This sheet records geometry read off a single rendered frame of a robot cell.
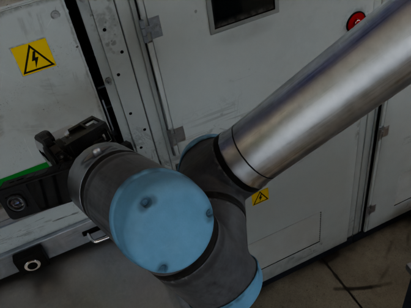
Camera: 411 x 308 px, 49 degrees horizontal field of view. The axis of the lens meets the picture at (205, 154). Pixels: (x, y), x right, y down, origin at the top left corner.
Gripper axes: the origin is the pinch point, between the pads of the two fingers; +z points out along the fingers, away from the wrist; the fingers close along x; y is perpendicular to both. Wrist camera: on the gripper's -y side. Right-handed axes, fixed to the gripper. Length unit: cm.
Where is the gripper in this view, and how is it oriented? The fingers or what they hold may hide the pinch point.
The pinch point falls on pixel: (40, 148)
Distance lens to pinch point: 73.0
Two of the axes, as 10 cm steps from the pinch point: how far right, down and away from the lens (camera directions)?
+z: -5.7, -2.3, 7.9
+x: -3.2, -8.2, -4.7
